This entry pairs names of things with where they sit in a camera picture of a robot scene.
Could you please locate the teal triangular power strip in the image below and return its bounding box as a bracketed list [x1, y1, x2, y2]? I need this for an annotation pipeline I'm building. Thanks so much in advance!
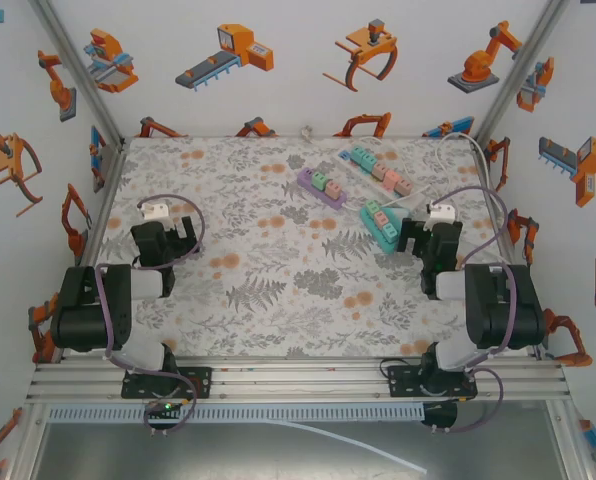
[359, 199, 412, 256]

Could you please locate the long white power strip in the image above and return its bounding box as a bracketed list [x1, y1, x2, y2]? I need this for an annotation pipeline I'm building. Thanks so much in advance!
[333, 144, 427, 214]

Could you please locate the purple power strip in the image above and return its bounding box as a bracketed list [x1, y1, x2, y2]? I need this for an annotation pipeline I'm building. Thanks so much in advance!
[296, 167, 350, 211]

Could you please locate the floral patterned table mat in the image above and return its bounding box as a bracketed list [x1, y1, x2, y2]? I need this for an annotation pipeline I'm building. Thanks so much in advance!
[60, 135, 544, 359]

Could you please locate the black controller board green LED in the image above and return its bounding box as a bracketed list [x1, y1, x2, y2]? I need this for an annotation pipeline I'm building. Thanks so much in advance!
[142, 398, 184, 419]

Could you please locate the black round controller box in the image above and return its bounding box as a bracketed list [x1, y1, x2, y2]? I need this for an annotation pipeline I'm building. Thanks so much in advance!
[420, 402, 459, 434]

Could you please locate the wide aluminium mounting beam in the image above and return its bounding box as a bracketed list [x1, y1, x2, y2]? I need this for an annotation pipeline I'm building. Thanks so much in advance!
[25, 357, 572, 404]

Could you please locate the thin white plastic tube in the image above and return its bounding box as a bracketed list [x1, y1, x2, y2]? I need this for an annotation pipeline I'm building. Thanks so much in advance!
[272, 419, 429, 475]

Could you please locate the grey metal sheet panel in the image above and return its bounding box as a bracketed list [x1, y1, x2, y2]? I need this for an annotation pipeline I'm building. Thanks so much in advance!
[30, 422, 567, 480]

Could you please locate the aluminium side rail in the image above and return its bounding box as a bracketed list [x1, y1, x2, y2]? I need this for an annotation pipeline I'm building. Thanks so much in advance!
[475, 139, 547, 359]
[57, 139, 129, 359]

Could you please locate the white cord with inline switch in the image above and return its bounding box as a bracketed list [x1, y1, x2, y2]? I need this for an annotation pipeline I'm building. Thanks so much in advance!
[470, 134, 509, 264]

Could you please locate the grey metal corner bracket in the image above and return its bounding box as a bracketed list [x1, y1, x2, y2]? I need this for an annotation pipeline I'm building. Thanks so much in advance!
[93, 144, 123, 194]

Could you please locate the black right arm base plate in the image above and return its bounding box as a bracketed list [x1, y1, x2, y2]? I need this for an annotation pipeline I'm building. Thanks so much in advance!
[387, 364, 479, 400]

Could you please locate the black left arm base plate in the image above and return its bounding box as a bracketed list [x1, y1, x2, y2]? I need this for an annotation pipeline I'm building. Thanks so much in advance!
[121, 366, 214, 400]

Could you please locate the aluminium frame post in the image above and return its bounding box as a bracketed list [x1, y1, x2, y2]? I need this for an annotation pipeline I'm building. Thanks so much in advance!
[5, 402, 47, 480]
[27, 0, 129, 151]
[545, 399, 595, 480]
[472, 0, 574, 146]

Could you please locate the white slotted cable duct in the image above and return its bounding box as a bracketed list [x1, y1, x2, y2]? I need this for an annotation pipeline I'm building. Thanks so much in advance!
[46, 404, 426, 424]

